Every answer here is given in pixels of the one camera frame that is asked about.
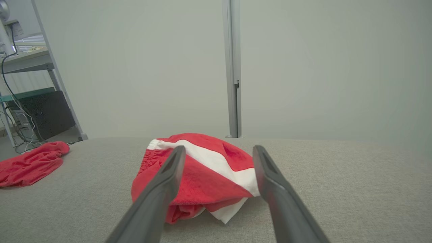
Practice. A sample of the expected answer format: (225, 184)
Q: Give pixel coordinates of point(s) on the red white folded shorts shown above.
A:
(202, 182)

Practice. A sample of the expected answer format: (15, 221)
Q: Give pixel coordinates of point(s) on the grey fabric upholstered surface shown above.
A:
(354, 189)

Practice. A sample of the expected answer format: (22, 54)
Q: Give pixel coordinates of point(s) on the grey partition joint post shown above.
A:
(231, 67)

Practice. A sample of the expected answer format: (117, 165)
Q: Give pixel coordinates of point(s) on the red basketball jersey white trim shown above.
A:
(30, 165)

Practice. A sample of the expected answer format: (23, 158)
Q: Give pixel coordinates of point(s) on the green board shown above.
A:
(27, 94)

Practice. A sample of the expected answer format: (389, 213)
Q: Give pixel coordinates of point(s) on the black computer tower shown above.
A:
(47, 114)

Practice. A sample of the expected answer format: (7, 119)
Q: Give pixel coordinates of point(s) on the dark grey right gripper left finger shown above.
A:
(158, 195)

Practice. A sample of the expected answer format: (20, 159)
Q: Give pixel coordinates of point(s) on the grey metal desk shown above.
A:
(27, 62)

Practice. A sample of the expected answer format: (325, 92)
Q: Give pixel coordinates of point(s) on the white computer monitor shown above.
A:
(23, 30)

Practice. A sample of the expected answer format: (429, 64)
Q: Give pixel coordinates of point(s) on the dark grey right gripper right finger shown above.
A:
(280, 199)

